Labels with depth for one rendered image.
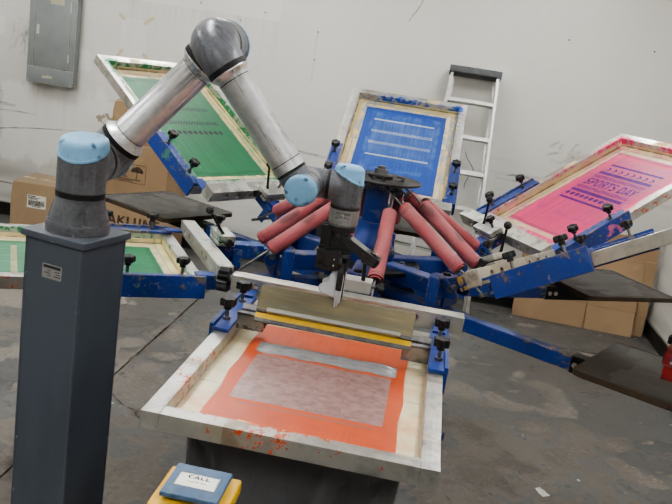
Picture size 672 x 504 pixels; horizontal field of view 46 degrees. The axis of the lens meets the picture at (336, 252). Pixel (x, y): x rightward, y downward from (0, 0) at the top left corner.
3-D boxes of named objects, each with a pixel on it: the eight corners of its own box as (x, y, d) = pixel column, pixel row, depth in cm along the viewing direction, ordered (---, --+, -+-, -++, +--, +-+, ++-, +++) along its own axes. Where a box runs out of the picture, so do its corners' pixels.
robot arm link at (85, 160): (45, 190, 184) (49, 132, 181) (69, 181, 197) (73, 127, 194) (95, 198, 184) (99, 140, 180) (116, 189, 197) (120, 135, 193)
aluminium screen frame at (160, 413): (436, 490, 147) (440, 471, 146) (138, 427, 153) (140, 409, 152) (441, 348, 223) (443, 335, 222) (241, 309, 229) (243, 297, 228)
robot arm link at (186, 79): (58, 158, 195) (217, 5, 183) (82, 152, 209) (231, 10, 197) (92, 195, 196) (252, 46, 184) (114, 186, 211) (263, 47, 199)
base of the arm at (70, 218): (30, 227, 188) (33, 186, 185) (73, 219, 201) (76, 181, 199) (82, 241, 183) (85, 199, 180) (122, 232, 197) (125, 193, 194)
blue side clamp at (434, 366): (443, 395, 194) (448, 368, 192) (423, 391, 195) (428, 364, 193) (444, 353, 223) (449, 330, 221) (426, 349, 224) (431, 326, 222)
